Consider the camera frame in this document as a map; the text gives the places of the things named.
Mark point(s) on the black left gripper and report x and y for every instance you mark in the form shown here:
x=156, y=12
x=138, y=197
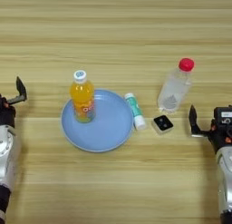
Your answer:
x=7, y=112

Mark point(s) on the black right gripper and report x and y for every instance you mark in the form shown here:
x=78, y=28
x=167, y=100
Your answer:
x=222, y=137

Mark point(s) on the small black silver cube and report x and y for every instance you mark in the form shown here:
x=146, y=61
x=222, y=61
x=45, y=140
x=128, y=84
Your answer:
x=162, y=124

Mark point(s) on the green white glue stick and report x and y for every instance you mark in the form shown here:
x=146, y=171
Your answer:
x=135, y=111

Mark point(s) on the orange juice bottle white cap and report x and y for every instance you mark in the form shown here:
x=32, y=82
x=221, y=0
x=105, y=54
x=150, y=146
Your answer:
x=82, y=97

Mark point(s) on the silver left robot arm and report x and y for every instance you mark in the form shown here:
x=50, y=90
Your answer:
x=7, y=155

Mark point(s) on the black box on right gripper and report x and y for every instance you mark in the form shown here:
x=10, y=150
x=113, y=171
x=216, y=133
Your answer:
x=224, y=115

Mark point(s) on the clear bottle red cap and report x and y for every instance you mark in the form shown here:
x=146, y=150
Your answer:
x=176, y=88

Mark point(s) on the blue round plate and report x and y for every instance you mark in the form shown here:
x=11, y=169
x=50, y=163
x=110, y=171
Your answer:
x=111, y=128

